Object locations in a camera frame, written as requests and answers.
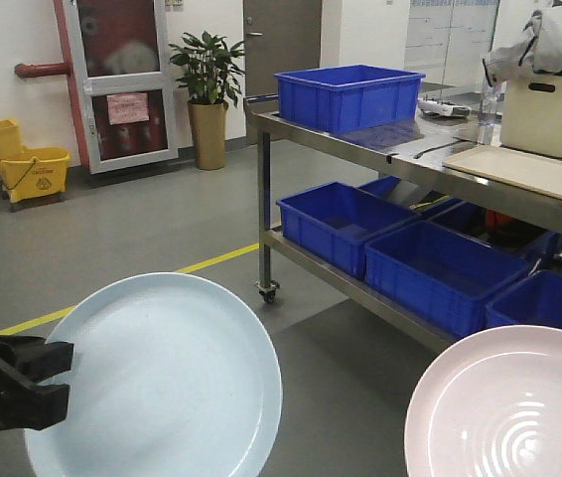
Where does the potted plant gold pot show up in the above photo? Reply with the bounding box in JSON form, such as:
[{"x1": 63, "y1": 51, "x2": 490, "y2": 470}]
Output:
[{"x1": 170, "y1": 31, "x2": 245, "y2": 171}]

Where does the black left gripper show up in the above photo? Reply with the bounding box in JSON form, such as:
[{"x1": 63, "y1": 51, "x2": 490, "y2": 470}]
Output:
[{"x1": 0, "y1": 335, "x2": 74, "y2": 431}]

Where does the grey jacket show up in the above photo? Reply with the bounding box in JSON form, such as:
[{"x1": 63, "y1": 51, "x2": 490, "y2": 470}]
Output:
[{"x1": 483, "y1": 1, "x2": 562, "y2": 87}]

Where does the blue crate lower middle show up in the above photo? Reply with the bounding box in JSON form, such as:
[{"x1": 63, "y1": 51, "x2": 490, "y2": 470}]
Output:
[{"x1": 365, "y1": 222, "x2": 530, "y2": 338}]

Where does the light blue plate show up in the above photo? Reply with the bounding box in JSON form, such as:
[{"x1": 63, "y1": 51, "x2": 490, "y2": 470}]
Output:
[{"x1": 24, "y1": 272, "x2": 283, "y2": 476}]

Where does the steel table cart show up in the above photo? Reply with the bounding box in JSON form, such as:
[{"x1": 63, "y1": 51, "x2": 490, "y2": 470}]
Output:
[{"x1": 243, "y1": 94, "x2": 562, "y2": 353}]

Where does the pink plate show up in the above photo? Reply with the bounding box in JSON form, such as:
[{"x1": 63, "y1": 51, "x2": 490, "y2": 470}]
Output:
[{"x1": 404, "y1": 325, "x2": 562, "y2": 476}]

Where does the cream plastic tray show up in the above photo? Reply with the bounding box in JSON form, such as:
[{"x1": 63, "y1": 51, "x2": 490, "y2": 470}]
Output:
[{"x1": 443, "y1": 145, "x2": 562, "y2": 200}]

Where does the blue crate lower right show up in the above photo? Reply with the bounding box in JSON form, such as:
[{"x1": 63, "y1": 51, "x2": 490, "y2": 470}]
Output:
[{"x1": 485, "y1": 270, "x2": 562, "y2": 329}]

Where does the blue crate lower left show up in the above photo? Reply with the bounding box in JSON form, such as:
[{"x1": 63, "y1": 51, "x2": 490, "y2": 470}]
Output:
[{"x1": 277, "y1": 182, "x2": 419, "y2": 279}]

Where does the cream storage bin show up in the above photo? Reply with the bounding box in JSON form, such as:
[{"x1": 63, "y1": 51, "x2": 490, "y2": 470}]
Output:
[{"x1": 500, "y1": 76, "x2": 562, "y2": 159}]

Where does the yellow mop bucket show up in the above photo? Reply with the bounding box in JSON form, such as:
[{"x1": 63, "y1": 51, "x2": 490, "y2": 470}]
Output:
[{"x1": 0, "y1": 118, "x2": 70, "y2": 212}]

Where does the clear water bottle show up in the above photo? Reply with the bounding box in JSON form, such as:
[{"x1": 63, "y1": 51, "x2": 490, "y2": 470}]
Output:
[{"x1": 478, "y1": 79, "x2": 500, "y2": 145}]

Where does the white framed glass door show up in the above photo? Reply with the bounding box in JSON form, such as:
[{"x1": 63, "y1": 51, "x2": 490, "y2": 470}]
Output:
[{"x1": 55, "y1": 1, "x2": 178, "y2": 174}]

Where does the blue crate on table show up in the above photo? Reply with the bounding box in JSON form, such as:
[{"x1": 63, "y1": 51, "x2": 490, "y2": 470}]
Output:
[{"x1": 275, "y1": 65, "x2": 425, "y2": 134}]

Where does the white remote controller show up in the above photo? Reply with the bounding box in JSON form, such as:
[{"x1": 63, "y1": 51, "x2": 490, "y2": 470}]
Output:
[{"x1": 417, "y1": 99, "x2": 471, "y2": 118}]

